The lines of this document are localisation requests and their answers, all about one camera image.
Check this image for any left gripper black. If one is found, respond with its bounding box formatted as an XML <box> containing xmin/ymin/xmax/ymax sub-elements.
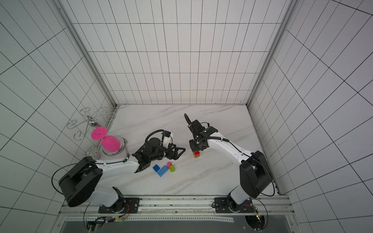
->
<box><xmin>151</xmin><ymin>143</ymin><xmax>186</xmax><ymax>161</ymax></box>

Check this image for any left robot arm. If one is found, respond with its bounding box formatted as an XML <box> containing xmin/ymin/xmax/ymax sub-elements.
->
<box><xmin>58</xmin><ymin>138</ymin><xmax>186</xmax><ymax>207</ymax></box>

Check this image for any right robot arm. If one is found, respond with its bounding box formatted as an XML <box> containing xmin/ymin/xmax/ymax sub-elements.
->
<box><xmin>184</xmin><ymin>114</ymin><xmax>273</xmax><ymax>210</ymax></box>

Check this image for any light blue lego brick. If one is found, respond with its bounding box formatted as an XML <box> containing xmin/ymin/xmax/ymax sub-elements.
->
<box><xmin>157</xmin><ymin>166</ymin><xmax>169</xmax><ymax>177</ymax></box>

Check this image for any dark blue lego brick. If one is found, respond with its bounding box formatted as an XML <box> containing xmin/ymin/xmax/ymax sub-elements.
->
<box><xmin>153</xmin><ymin>165</ymin><xmax>160</xmax><ymax>172</ymax></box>

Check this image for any patterned white mug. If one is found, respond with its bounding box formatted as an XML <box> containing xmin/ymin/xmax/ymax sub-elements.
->
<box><xmin>85</xmin><ymin>146</ymin><xmax>100</xmax><ymax>160</ymax></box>

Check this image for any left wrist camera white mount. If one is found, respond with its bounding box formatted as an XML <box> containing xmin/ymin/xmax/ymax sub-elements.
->
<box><xmin>162</xmin><ymin>131</ymin><xmax>173</xmax><ymax>149</ymax></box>

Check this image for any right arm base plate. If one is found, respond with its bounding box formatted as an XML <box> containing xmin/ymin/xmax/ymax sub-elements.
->
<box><xmin>211</xmin><ymin>198</ymin><xmax>254</xmax><ymax>214</ymax></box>

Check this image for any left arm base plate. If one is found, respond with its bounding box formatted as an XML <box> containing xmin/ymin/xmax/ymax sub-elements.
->
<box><xmin>98</xmin><ymin>198</ymin><xmax>140</xmax><ymax>214</ymax></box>

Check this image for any silver wire cup rack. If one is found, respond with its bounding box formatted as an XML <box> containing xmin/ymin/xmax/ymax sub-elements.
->
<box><xmin>66</xmin><ymin>107</ymin><xmax>116</xmax><ymax>141</ymax></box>

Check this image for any aluminium mounting rail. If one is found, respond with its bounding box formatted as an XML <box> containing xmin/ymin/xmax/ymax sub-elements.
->
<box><xmin>59</xmin><ymin>195</ymin><xmax>295</xmax><ymax>217</ymax></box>

